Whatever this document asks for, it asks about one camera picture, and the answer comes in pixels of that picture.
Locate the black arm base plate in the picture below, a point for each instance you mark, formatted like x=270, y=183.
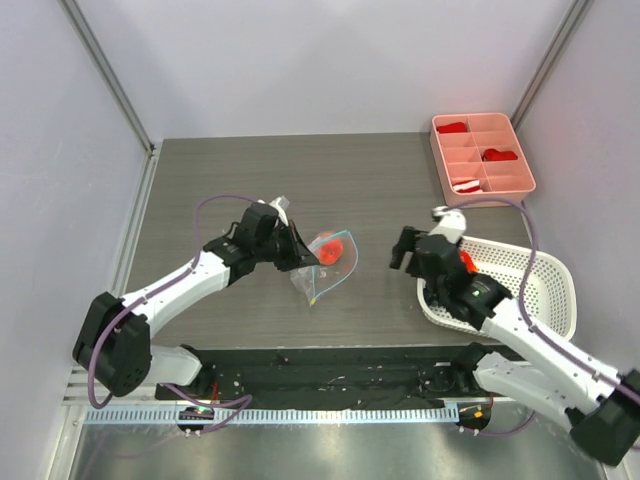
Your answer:
x=335, y=379

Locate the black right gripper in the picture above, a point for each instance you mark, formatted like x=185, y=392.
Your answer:
x=416, y=255

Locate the white slotted cable duct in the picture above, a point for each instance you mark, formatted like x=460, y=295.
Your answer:
x=184, y=415

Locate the dark fake grape bunch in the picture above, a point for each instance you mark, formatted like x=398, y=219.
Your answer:
x=433, y=293

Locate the clear zip top bag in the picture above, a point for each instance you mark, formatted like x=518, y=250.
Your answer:
x=317, y=281

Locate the red fake pepper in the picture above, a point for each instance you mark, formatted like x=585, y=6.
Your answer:
x=331, y=251

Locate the red cloth in back compartment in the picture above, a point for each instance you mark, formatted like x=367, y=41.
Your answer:
x=452, y=128

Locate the red cloth in middle compartment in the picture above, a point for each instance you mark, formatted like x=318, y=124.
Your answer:
x=495, y=155

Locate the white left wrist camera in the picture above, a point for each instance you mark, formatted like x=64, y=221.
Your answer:
x=281, y=204

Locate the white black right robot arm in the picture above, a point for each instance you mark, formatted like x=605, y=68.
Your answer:
x=595, y=403

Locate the red white cloth front compartment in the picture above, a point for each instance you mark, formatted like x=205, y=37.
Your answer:
x=467, y=186

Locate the pink divided organizer tray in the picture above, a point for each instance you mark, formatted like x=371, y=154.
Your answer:
x=478, y=156

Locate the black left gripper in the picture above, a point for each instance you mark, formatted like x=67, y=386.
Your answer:
x=296, y=257

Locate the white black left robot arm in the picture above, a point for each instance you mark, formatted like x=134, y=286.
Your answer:
x=115, y=342

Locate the red cloth in compartment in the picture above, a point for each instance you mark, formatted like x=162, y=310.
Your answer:
x=452, y=128
x=495, y=155

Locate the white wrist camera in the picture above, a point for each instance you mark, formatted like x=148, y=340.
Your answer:
x=450, y=223
x=281, y=204

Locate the orange fake peach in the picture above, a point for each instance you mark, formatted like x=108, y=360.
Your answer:
x=468, y=262

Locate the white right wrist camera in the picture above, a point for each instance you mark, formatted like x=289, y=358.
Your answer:
x=450, y=223

